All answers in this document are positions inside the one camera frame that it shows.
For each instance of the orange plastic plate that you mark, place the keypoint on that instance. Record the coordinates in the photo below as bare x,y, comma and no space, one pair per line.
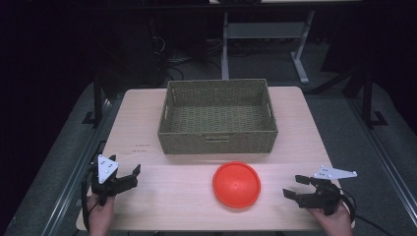
236,184

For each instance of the person's left hand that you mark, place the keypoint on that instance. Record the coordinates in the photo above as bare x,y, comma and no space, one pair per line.
100,214

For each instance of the green woven basket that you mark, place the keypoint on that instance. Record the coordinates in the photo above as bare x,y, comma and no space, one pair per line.
217,118

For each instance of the black metal stand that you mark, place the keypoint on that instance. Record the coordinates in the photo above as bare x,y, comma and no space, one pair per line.
97,98
369,98

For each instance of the grey metal desk frame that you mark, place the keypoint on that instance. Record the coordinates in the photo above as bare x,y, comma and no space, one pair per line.
265,39

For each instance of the person's right hand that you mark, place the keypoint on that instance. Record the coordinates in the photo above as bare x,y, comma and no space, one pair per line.
334,223

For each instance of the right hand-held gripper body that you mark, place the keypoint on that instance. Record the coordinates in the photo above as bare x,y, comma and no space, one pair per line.
324,191

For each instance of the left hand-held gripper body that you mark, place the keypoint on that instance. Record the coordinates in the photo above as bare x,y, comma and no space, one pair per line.
105,178

